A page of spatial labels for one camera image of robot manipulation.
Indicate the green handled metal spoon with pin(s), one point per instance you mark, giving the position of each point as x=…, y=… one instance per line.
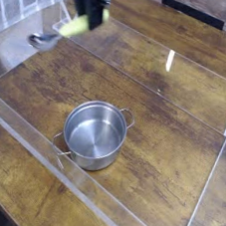
x=78, y=26

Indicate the clear acrylic front barrier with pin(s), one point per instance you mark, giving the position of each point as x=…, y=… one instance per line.
x=99, y=200

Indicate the black strip on table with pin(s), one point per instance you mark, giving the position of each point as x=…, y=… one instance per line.
x=194, y=13

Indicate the stainless steel pot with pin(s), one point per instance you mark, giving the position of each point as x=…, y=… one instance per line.
x=93, y=134

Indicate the clear acrylic triangle bracket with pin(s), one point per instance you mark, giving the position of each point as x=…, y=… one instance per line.
x=64, y=17

